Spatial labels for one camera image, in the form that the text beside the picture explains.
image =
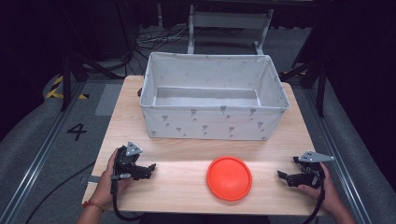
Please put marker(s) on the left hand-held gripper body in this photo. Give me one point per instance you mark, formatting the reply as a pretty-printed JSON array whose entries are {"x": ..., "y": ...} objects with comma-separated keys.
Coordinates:
[{"x": 126, "y": 163}]

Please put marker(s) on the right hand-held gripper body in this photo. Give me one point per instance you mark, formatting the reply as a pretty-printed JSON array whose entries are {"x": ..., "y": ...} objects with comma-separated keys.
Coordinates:
[{"x": 309, "y": 179}]

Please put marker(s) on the person's right hand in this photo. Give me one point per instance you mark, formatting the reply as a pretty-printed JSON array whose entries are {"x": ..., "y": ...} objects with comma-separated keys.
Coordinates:
[{"x": 327, "y": 196}]

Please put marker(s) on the person's left hand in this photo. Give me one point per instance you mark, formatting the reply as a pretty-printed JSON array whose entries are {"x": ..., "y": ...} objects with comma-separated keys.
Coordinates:
[{"x": 104, "y": 189}]

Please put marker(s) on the orange round plate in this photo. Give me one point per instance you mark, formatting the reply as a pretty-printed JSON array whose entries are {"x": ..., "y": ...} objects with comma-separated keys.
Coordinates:
[{"x": 229, "y": 179}]

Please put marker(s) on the grey fabric storage box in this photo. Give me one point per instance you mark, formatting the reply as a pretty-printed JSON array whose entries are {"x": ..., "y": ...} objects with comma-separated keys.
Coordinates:
[{"x": 205, "y": 121}]

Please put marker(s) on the black tripod stand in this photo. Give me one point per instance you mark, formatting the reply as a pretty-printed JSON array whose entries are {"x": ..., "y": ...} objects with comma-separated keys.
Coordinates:
[
  {"x": 67, "y": 77},
  {"x": 320, "y": 81}
]

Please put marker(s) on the yellow black hazard tape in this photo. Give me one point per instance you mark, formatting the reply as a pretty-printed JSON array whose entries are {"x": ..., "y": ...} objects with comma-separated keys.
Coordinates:
[{"x": 56, "y": 90}]

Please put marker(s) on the metal floor rail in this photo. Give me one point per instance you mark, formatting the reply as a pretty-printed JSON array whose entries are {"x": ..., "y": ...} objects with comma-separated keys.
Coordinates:
[
  {"x": 339, "y": 161},
  {"x": 34, "y": 165}
]

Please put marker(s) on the grey metal frame stand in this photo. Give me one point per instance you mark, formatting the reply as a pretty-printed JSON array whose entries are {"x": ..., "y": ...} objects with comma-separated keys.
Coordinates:
[{"x": 230, "y": 20}]

